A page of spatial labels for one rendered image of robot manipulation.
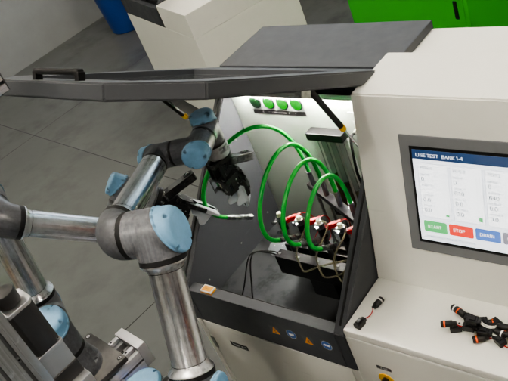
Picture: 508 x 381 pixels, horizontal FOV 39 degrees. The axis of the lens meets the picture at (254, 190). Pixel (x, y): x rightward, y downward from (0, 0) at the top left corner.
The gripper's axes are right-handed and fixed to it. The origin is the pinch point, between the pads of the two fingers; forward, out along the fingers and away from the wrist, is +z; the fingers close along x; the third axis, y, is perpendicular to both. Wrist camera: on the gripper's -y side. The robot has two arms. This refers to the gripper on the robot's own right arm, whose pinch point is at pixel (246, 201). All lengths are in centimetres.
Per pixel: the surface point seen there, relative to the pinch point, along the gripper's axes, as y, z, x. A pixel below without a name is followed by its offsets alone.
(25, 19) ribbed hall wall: -302, 80, -609
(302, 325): 18.1, 30.8, 22.3
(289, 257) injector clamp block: -3.8, 27.3, 3.5
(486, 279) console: -6, 20, 73
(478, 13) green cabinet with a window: -266, 78, -47
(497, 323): 5, 23, 80
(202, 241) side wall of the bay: 3.3, 20.7, -28.3
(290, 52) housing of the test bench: -49, -25, -6
